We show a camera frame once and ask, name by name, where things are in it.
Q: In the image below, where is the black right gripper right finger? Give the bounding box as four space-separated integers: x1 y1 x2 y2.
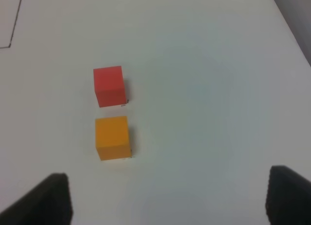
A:
265 166 311 225

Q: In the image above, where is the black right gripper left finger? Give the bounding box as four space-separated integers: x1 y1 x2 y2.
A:
0 173 73 225

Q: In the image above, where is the orange cube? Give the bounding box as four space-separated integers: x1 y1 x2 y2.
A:
95 116 132 161

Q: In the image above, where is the red cube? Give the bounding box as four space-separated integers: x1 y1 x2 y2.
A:
93 66 127 107

